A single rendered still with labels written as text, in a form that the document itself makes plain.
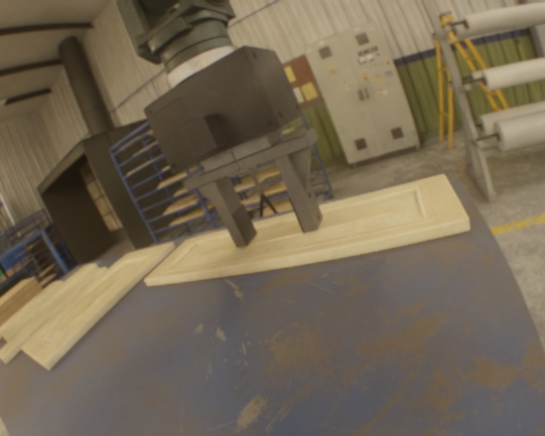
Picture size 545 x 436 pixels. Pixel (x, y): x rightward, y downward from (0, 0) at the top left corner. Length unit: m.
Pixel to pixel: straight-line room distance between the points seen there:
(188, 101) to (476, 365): 0.49
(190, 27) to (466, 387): 0.54
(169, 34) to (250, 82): 0.16
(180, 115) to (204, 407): 0.41
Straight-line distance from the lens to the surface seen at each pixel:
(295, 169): 0.48
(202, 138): 0.44
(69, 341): 0.70
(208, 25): 0.51
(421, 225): 0.43
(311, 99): 5.41
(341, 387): 0.28
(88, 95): 8.10
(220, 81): 0.45
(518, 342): 0.29
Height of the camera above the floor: 1.26
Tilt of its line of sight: 18 degrees down
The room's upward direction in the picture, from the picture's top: 24 degrees counter-clockwise
